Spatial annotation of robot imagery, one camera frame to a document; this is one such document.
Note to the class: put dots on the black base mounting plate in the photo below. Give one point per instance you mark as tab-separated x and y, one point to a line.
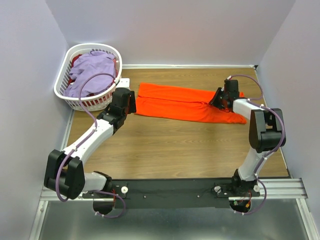
174	193

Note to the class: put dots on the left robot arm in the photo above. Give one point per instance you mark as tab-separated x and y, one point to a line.
65	172

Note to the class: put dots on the orange t-shirt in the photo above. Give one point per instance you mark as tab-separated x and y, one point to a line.
180	103

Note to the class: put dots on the lavender t-shirt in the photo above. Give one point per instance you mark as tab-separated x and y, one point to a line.
92	75

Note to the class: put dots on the white plastic laundry basket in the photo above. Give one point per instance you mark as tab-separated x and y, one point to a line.
95	102

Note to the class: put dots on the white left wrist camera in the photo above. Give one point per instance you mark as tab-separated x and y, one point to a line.
123	83

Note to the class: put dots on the aluminium frame rail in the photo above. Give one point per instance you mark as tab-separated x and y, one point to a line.
177	209

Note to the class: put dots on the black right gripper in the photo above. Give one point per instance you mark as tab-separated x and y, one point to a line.
213	102

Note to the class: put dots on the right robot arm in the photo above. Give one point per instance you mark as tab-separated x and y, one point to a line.
266	135

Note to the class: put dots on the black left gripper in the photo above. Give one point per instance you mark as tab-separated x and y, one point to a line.
132	108

